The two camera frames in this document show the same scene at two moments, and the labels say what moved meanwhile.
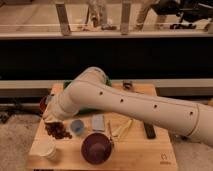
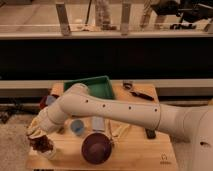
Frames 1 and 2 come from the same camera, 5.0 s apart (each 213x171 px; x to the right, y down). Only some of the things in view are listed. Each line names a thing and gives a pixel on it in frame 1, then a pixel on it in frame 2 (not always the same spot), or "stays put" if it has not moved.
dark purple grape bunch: [57, 130] to [42, 143]
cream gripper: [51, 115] to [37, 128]
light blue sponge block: [49, 98] stays put
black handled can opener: [127, 84] stays put
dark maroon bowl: [96, 148] stays put
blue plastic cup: [77, 126] stays put
